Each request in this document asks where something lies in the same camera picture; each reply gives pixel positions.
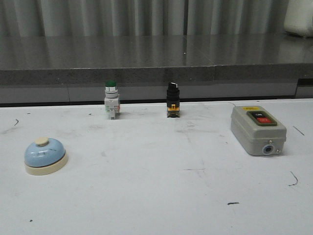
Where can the blue call bell cream base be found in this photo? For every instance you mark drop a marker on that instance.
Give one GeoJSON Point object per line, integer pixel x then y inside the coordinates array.
{"type": "Point", "coordinates": [45, 156]}

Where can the grey stone counter ledge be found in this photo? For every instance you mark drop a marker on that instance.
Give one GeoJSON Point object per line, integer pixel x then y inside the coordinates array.
{"type": "Point", "coordinates": [74, 69]}

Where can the white appliance on counter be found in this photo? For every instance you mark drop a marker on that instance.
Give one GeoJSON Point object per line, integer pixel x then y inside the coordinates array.
{"type": "Point", "coordinates": [299, 18]}

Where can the black selector switch yellow base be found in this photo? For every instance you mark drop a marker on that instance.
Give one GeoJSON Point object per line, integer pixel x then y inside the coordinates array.
{"type": "Point", "coordinates": [173, 101]}

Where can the green pushbutton switch white body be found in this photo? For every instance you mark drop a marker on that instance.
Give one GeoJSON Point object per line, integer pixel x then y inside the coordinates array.
{"type": "Point", "coordinates": [112, 101]}

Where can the grey on off switch box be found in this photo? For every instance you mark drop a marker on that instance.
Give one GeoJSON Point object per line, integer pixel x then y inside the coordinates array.
{"type": "Point", "coordinates": [258, 131]}

